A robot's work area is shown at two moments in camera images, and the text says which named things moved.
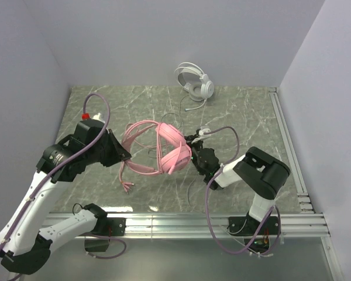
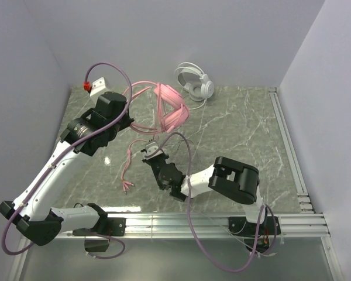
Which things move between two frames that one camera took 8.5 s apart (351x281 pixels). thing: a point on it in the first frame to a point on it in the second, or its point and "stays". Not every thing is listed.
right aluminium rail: (295, 170) stays
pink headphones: (154, 148) to (174, 113)
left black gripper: (110, 148) to (124, 120)
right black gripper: (196, 150) to (155, 158)
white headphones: (200, 91) stays
